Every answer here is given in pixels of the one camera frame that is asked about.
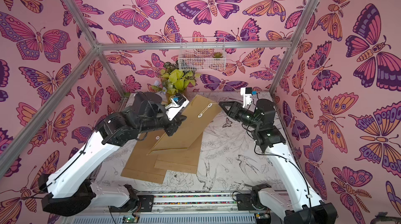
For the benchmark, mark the aluminium frame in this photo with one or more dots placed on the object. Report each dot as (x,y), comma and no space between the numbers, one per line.
(97,50)

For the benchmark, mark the white wire basket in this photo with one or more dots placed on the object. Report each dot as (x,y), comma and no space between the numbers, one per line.
(196,54)

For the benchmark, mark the green item in basket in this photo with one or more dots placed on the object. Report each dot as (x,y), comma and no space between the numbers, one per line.
(218,55)

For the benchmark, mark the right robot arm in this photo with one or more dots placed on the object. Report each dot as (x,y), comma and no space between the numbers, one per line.
(304,206)

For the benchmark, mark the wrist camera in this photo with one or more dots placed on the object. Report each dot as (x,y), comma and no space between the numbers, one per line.
(247,94)
(178,102)

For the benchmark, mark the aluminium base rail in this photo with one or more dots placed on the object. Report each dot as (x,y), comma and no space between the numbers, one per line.
(184,208)

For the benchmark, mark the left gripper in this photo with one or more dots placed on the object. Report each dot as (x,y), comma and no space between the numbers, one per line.
(175,124)

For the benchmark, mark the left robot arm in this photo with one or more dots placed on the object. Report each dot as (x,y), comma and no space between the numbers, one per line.
(69,190)

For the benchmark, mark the glass vase with plants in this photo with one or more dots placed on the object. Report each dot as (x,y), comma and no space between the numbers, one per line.
(174,81)

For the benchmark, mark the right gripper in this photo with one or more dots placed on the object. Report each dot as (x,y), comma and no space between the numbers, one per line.
(236,111)

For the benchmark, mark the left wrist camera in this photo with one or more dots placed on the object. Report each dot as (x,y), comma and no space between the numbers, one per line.
(178,102)

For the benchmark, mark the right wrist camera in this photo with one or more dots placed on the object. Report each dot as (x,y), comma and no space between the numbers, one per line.
(247,94)

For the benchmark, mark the kraft file bag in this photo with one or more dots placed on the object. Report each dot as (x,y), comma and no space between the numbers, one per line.
(200,112)
(183,160)
(140,165)

